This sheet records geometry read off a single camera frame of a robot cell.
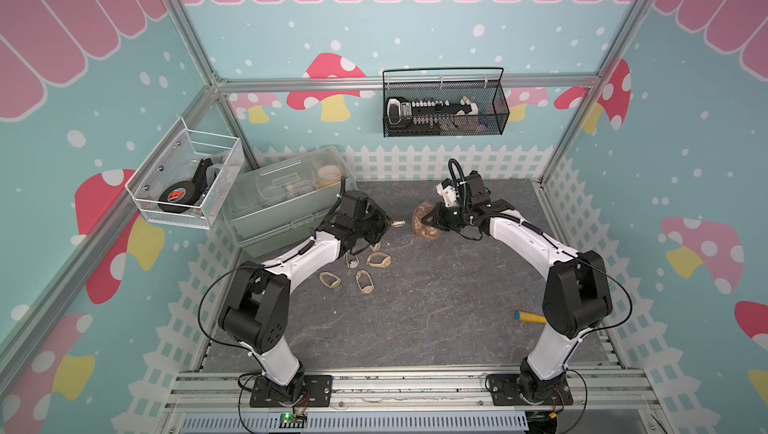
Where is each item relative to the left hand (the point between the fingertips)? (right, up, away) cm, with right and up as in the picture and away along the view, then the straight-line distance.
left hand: (397, 220), depth 88 cm
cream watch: (-7, -9, +11) cm, 16 cm away
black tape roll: (-50, +7, -19) cm, 54 cm away
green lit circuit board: (-27, -49, -15) cm, 57 cm away
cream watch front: (-14, -14, +9) cm, 22 cm away
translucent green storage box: (-36, +5, -1) cm, 36 cm away
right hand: (+8, 0, 0) cm, 8 cm away
